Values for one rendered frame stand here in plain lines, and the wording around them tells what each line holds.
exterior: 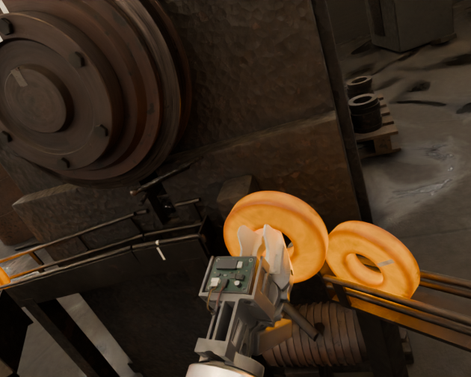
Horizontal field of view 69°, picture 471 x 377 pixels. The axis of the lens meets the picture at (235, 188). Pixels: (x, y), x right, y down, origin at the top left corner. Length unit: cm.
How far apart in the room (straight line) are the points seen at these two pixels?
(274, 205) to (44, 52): 46
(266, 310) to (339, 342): 39
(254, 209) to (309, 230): 8
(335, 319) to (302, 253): 30
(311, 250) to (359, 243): 10
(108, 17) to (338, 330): 72
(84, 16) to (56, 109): 16
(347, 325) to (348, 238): 25
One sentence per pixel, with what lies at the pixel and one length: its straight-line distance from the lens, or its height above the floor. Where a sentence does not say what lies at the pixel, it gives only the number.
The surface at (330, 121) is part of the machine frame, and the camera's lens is 76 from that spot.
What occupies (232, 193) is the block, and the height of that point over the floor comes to 80.
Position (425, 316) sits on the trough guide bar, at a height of 67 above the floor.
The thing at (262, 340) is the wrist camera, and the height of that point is 81.
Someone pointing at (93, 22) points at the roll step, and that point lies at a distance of 67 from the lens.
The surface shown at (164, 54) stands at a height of 111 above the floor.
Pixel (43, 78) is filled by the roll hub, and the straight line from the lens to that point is 69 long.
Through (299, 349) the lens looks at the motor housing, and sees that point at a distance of 80.
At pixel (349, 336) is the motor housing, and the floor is 51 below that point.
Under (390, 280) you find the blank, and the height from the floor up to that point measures 70.
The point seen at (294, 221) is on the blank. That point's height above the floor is 87.
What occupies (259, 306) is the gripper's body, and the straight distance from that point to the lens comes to 40.
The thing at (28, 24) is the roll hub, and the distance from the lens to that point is 68.
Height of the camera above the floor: 113
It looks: 26 degrees down
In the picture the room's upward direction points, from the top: 22 degrees counter-clockwise
